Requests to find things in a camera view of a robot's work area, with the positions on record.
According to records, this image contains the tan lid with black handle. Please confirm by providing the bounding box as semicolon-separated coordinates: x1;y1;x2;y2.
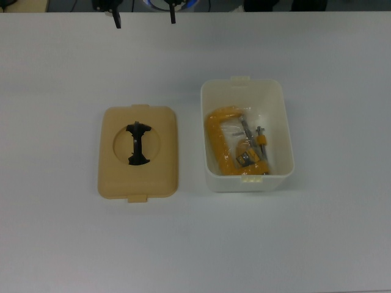
97;104;180;204

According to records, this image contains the white plastic tool box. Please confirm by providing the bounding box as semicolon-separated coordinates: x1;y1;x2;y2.
200;74;294;193

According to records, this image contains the yellow C-clamp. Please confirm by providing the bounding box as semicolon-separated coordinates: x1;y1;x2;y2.
203;105;272;177

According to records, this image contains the clear plastic bag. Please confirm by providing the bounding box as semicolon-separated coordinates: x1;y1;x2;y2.
203;105;275;177

